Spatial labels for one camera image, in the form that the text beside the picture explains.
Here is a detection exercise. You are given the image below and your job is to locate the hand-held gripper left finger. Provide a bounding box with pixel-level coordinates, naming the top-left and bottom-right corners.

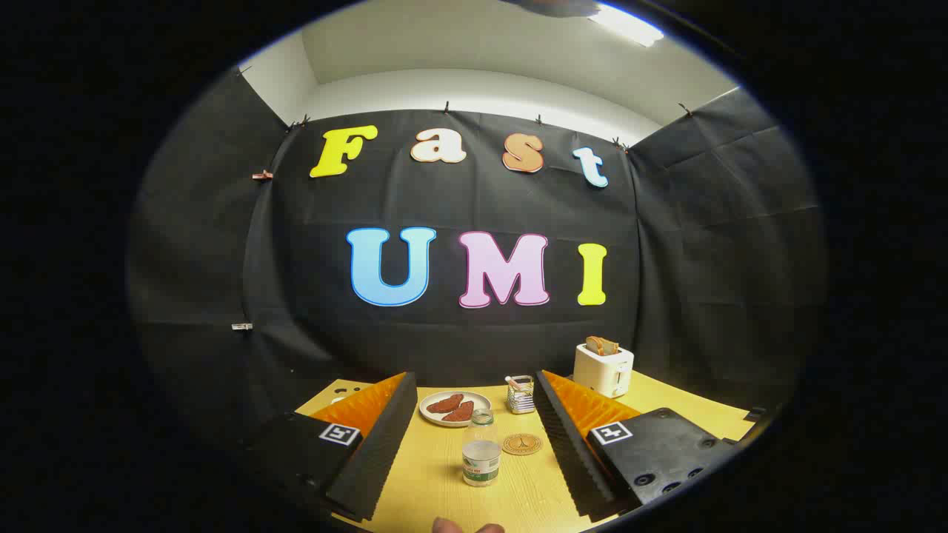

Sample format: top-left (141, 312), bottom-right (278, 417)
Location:
top-left (244, 372), bottom-right (419, 523)

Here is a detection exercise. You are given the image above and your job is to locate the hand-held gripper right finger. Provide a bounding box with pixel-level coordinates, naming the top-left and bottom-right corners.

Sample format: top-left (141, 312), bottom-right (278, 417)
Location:
top-left (533, 369), bottom-right (741, 523)

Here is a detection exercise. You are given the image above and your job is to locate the clear plastic juice bottle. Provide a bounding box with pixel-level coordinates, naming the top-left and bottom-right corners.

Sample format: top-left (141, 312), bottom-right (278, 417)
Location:
top-left (462, 409), bottom-right (502, 487)

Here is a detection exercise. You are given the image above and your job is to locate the wooden table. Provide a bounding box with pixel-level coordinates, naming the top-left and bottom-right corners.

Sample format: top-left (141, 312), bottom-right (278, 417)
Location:
top-left (295, 370), bottom-right (756, 533)

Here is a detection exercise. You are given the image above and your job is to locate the striped glass holder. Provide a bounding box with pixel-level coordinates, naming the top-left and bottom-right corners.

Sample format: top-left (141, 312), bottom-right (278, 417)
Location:
top-left (507, 375), bottom-right (535, 415)

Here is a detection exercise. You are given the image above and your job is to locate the white toaster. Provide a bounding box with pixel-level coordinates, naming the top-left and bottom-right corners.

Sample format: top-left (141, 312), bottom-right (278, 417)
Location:
top-left (573, 343), bottom-right (635, 399)

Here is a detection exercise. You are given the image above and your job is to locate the white round plate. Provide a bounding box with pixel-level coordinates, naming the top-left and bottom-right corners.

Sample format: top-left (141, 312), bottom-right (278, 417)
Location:
top-left (419, 391), bottom-right (493, 428)

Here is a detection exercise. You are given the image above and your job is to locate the black backdrop cloth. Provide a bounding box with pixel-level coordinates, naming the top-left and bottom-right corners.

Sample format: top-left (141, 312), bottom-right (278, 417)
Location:
top-left (126, 67), bottom-right (827, 445)

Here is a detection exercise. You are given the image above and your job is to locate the ceiling light panel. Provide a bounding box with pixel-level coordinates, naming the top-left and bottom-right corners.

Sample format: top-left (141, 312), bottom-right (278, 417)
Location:
top-left (589, 4), bottom-right (665, 47)

